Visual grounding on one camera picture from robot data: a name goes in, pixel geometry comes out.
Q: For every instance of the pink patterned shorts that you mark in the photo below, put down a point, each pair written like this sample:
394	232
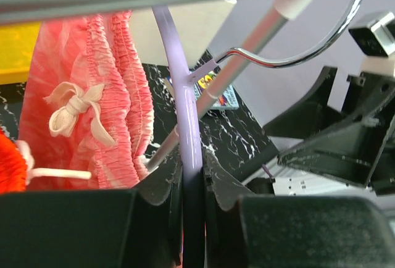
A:
87	103

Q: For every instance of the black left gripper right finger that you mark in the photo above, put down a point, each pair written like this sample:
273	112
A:
249	230

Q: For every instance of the black marble table mat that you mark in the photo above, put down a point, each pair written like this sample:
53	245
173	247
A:
234	137

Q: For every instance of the yellow plastic crate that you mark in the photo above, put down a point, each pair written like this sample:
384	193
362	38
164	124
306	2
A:
17	45

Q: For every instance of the white storage box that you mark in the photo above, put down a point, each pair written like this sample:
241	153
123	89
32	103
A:
197	24

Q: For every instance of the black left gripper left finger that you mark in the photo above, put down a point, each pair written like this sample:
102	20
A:
138	227

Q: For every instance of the orange garment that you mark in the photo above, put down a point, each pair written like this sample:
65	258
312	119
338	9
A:
13	167

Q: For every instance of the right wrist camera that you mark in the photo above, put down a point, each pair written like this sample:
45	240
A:
374	35

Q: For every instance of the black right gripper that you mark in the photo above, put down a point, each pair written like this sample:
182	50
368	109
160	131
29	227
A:
347	151

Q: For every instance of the lilac wire clothes hanger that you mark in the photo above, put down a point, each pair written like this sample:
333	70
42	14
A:
195	92

